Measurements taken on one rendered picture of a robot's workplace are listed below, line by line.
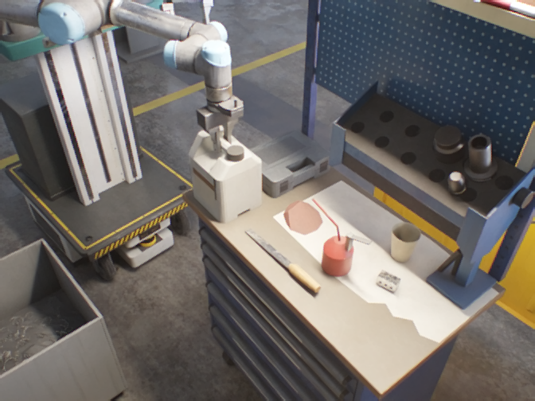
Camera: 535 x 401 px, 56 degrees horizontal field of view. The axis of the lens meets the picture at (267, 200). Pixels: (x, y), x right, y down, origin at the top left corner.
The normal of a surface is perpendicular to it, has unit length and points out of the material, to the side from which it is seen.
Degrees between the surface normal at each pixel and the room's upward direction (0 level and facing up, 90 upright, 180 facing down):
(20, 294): 90
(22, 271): 90
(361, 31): 90
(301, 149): 0
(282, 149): 0
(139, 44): 90
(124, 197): 0
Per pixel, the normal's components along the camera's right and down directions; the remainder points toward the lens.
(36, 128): 0.70, 0.48
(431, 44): -0.79, 0.40
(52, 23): -0.31, 0.62
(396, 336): 0.00, -0.75
